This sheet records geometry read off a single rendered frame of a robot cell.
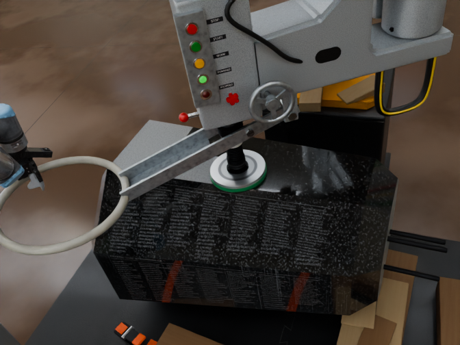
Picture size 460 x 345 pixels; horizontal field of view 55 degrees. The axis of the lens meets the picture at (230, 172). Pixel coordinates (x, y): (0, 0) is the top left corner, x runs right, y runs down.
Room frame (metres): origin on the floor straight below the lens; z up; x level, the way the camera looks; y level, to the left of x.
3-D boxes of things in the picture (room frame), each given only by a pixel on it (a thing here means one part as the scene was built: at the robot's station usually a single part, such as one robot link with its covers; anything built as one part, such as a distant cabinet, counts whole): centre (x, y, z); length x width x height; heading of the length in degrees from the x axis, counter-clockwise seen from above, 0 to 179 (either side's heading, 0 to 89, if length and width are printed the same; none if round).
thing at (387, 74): (2.00, -0.62, 0.37); 0.66 x 0.66 x 0.74; 62
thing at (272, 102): (1.18, -0.16, 1.24); 0.15 x 0.10 x 0.15; 96
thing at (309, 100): (1.80, -0.46, 0.81); 0.20 x 0.10 x 0.05; 160
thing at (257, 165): (1.28, -0.03, 0.89); 0.21 x 0.21 x 0.01
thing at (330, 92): (2.00, -0.62, 0.76); 0.49 x 0.49 x 0.05; 62
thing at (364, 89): (1.77, -0.69, 0.80); 0.20 x 0.10 x 0.05; 102
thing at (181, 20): (1.16, 0.03, 1.42); 0.08 x 0.03 x 0.28; 96
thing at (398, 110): (1.35, -0.69, 1.10); 0.23 x 0.03 x 0.32; 96
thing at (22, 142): (1.39, 0.75, 1.13); 0.10 x 0.09 x 0.05; 36
